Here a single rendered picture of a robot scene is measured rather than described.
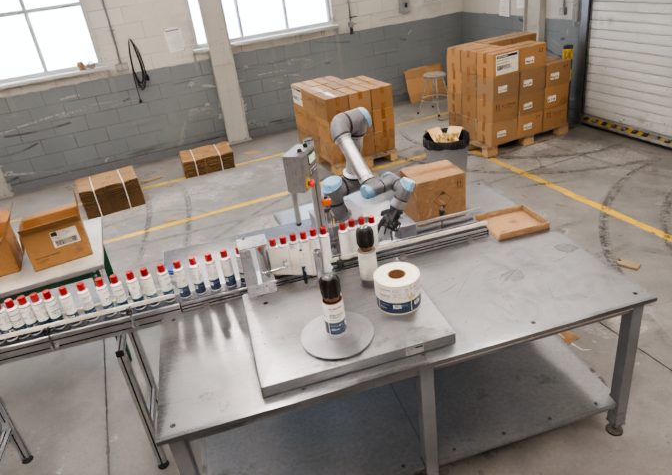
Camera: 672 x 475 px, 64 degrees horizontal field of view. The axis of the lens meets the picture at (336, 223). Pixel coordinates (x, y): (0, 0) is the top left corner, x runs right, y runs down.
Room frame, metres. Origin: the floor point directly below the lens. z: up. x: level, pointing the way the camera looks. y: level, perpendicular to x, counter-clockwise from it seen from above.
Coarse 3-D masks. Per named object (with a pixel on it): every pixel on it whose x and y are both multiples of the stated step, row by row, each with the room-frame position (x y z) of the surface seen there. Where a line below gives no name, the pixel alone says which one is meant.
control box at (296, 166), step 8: (296, 144) 2.58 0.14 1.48; (288, 152) 2.48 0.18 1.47; (296, 152) 2.46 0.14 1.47; (304, 152) 2.45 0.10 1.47; (288, 160) 2.42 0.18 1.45; (296, 160) 2.40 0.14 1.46; (304, 160) 2.42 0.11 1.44; (288, 168) 2.42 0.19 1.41; (296, 168) 2.41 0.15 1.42; (304, 168) 2.41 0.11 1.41; (288, 176) 2.43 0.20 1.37; (296, 176) 2.41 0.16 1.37; (304, 176) 2.40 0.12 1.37; (312, 176) 2.48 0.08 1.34; (288, 184) 2.43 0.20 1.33; (296, 184) 2.41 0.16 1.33; (304, 184) 2.40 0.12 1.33; (296, 192) 2.42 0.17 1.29; (304, 192) 2.40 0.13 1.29
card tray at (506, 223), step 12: (480, 216) 2.73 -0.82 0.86; (492, 216) 2.75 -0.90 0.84; (504, 216) 2.73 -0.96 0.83; (516, 216) 2.71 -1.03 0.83; (528, 216) 2.69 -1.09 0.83; (540, 216) 2.61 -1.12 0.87; (492, 228) 2.61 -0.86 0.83; (504, 228) 2.59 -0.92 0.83; (516, 228) 2.58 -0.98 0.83; (528, 228) 2.51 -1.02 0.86; (540, 228) 2.52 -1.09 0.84
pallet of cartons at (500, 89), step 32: (448, 64) 6.42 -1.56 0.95; (480, 64) 5.88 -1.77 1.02; (512, 64) 5.78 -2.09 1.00; (544, 64) 5.95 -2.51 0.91; (448, 96) 6.44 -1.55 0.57; (480, 96) 5.87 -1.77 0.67; (512, 96) 5.79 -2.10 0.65; (544, 96) 5.98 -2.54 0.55; (480, 128) 5.87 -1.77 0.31; (512, 128) 5.80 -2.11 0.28; (544, 128) 5.98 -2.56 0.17
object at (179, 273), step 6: (174, 264) 2.26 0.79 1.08; (180, 264) 2.27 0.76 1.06; (174, 270) 2.25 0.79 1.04; (180, 270) 2.25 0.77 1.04; (180, 276) 2.25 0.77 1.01; (180, 282) 2.25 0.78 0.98; (186, 282) 2.26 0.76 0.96; (180, 288) 2.25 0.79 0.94; (186, 288) 2.25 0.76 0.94; (180, 294) 2.25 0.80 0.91; (186, 294) 2.25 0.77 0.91
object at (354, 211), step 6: (348, 198) 3.06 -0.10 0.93; (348, 204) 2.98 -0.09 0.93; (354, 204) 2.97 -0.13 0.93; (312, 210) 2.96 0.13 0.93; (348, 210) 2.90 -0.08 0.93; (354, 210) 2.90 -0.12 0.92; (360, 210) 2.89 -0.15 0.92; (312, 216) 2.91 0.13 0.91; (348, 216) 2.83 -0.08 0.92; (354, 216) 2.83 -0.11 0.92; (366, 216) 2.81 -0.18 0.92; (312, 222) 2.94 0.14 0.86; (336, 222) 2.78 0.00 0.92; (366, 222) 2.81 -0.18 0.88; (330, 228) 2.73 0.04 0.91; (336, 228) 2.75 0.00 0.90; (330, 234) 2.73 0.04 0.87; (336, 234) 2.74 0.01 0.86
